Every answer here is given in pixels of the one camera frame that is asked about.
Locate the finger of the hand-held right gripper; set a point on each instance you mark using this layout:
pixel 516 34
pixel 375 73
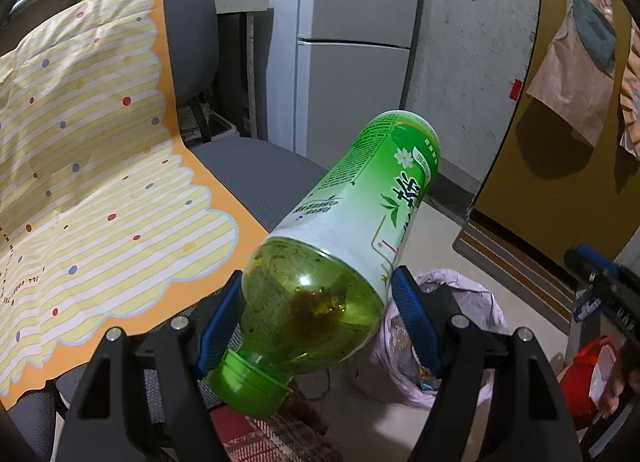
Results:
pixel 597 258

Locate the white plastic trash bag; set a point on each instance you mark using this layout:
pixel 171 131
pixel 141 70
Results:
pixel 480 302

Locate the green tea bottle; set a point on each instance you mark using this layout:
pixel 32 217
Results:
pixel 350 222

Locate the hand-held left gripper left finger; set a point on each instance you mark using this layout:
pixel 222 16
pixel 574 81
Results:
pixel 220 322

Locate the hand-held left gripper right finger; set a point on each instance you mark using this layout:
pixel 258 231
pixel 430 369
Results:
pixel 417 322

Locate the yellow wooden door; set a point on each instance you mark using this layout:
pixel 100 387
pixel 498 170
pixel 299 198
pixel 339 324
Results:
pixel 540 192

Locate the person's right hand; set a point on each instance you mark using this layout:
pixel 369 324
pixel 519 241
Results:
pixel 617 387

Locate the white plastic storage box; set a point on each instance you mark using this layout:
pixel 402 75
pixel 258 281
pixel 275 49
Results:
pixel 222 129

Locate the white refrigerator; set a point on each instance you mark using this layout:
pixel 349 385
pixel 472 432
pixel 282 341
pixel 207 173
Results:
pixel 350 91

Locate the red bucket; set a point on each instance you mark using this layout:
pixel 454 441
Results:
pixel 580 372

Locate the yellow striped dotted mat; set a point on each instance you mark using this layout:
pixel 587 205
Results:
pixel 100 166

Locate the person's plaid pants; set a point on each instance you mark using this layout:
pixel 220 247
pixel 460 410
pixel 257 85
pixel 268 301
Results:
pixel 280 442

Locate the striped doormat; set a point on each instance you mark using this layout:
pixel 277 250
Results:
pixel 510 267

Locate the grey office chair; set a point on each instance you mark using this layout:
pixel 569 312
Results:
pixel 192 41

